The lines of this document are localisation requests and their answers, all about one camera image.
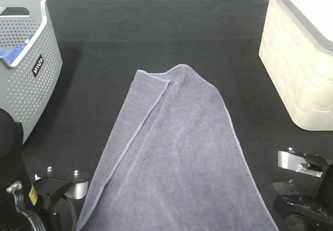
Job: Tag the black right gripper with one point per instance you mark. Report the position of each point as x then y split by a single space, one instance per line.
305 203

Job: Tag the grey perforated laundry basket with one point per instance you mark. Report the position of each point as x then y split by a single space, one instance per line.
28 81

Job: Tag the black table mat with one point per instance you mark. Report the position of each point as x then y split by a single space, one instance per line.
104 42

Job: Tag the cream plastic storage bin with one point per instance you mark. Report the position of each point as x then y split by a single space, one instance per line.
296 50

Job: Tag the blue towel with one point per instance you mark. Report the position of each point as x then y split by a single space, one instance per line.
9 54

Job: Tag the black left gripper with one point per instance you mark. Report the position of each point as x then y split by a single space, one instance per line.
49 202

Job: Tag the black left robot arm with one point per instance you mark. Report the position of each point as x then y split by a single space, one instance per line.
11 159

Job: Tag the grey towel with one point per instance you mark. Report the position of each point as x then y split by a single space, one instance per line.
173 162

